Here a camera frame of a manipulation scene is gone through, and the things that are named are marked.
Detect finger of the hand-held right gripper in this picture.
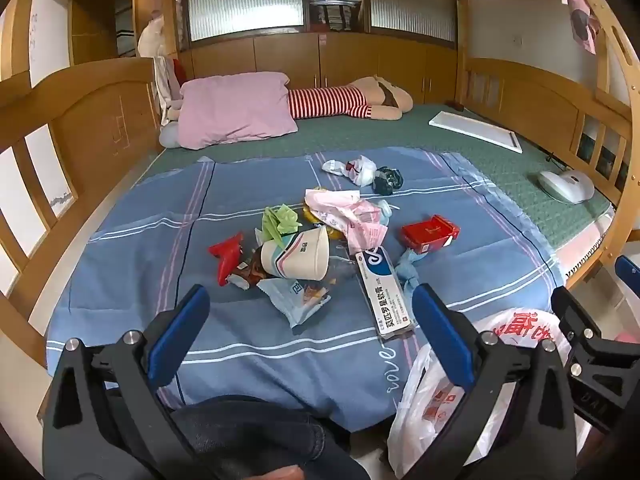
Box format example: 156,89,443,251
615,255,640,288
551,286,605,362

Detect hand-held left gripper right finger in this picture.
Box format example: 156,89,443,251
405,282,594,480

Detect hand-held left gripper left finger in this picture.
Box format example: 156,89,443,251
42,284,212,480

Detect white blue ointment box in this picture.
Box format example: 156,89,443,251
354,247,417,344

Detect red plastic wrapper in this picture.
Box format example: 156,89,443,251
207,232,246,287

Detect brown snack wrapper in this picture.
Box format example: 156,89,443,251
227,247,271,291

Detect white plastic bag red print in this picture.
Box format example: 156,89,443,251
387,307,577,479

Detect red cigarette box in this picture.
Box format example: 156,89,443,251
400,214,462,256

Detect pale blue snack packet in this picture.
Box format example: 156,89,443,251
256,277,334,336

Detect white paper cup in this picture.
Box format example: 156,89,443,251
260,225,331,282

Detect green paper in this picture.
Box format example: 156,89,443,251
260,203,301,241

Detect pink white plastic wrapper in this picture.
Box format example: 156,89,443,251
305,187,389,256

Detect dark green wrapper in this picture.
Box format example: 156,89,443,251
372,166,404,196

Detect person's left hand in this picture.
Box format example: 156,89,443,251
249,464,317,480

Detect pink white mattress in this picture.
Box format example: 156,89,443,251
550,210,617,282

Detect blue plaid bed sheet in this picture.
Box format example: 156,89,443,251
45,147,569,409

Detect white handheld vacuum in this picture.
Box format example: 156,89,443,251
537,169,596,205

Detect pale blue cushion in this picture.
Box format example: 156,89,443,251
159,122,184,150

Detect green woven bed mat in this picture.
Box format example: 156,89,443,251
115,102,614,252

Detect white flat board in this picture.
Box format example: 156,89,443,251
429,108,524,155

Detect pink pillow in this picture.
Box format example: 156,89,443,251
177,71,299,150

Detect white hanging cloth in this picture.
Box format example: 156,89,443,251
152,55,182,124

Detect plush doll striped shirt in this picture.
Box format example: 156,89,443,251
287,76,415,122

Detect pink hanging cloth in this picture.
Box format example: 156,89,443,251
564,0,601,56

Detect frosted glass window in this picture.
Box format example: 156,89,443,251
369,0,457,44
186,0,305,42

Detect pile of stored bags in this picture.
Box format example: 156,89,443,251
306,0,369,34

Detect wooden bunk bed frame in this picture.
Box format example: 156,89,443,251
0,0,640,397

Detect wooden wall cabinets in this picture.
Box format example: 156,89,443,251
179,30,459,107

